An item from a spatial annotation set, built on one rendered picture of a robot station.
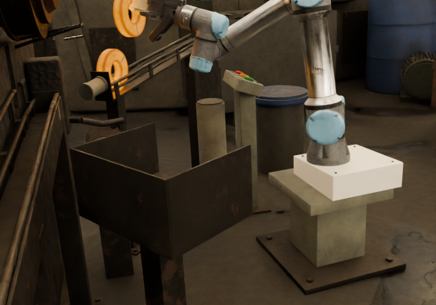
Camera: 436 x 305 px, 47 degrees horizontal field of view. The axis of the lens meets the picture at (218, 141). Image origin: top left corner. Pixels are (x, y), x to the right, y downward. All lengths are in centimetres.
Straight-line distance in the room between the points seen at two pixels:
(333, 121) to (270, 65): 209
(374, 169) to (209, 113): 71
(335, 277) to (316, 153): 42
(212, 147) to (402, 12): 267
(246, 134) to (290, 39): 164
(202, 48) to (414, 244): 110
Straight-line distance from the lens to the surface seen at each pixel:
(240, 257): 194
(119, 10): 171
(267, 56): 359
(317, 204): 165
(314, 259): 184
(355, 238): 188
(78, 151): 93
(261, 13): 171
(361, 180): 171
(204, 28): 162
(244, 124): 215
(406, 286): 184
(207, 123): 206
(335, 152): 174
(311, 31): 155
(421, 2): 444
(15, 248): 75
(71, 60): 416
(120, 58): 187
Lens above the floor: 100
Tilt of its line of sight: 18 degrees down
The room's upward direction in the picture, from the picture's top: 3 degrees counter-clockwise
